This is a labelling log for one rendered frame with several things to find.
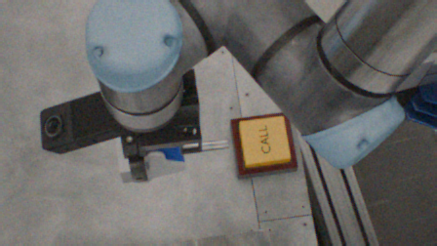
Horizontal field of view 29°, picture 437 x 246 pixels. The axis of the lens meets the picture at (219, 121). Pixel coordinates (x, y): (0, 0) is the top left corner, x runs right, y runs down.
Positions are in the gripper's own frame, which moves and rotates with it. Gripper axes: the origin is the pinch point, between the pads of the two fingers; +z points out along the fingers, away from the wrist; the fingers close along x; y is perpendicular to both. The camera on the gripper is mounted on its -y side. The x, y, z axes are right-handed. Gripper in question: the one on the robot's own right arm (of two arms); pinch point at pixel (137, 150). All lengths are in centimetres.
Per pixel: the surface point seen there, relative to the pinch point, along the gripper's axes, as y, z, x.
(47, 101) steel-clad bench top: -11.8, 15.0, 12.9
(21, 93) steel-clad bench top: -15.1, 15.0, 14.5
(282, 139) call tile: 18.7, 11.3, 2.1
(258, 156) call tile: 15.1, 11.3, 0.2
